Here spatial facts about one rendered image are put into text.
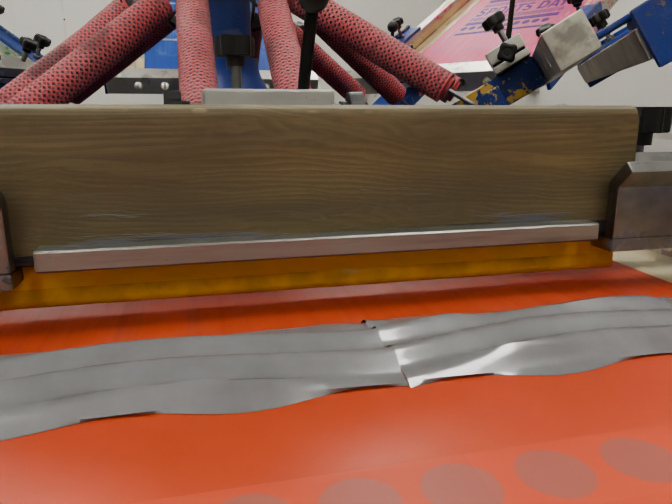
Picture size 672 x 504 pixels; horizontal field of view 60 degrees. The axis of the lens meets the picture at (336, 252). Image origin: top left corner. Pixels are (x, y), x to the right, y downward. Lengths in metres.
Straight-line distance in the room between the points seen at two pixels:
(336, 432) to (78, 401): 0.09
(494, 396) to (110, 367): 0.14
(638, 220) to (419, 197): 0.13
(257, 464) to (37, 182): 0.18
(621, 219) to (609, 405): 0.16
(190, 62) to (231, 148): 0.53
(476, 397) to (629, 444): 0.05
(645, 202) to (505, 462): 0.23
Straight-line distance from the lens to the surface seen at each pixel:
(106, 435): 0.21
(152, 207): 0.30
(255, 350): 0.25
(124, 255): 0.29
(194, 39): 0.86
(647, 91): 3.16
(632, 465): 0.20
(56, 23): 4.54
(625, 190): 0.37
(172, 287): 0.32
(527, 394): 0.23
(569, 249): 0.38
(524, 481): 0.18
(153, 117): 0.29
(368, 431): 0.20
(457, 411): 0.21
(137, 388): 0.22
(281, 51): 0.85
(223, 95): 0.57
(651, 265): 0.45
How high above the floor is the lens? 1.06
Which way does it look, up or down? 14 degrees down
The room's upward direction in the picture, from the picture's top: straight up
